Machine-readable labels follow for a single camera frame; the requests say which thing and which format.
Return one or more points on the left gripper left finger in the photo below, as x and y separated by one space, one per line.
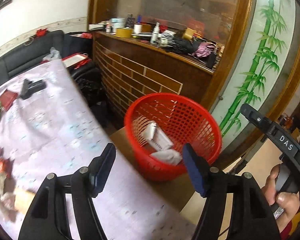
100 168

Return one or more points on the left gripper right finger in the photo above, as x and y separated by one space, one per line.
197 168

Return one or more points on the white blue medicine box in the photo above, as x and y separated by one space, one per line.
156 138

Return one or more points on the red foil snack wrapper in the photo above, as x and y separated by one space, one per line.
5 164

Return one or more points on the right hand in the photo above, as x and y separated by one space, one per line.
290 202

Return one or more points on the red plastic mesh basket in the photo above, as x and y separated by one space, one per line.
182 120

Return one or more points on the floral purple tablecloth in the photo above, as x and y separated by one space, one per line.
54 131

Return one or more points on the wooden brick-pattern cabinet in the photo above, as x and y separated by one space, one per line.
131 69

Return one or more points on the red gift box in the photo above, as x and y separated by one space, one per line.
75 60

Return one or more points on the red flat pouch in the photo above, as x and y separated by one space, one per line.
7 98

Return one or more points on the black leather sofa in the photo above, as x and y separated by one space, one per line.
30 54

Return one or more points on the yellow tape roll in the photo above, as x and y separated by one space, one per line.
124 32

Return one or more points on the white spray bottle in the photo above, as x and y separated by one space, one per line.
155 33

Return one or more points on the red cloth on sofa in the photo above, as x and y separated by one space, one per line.
41 32

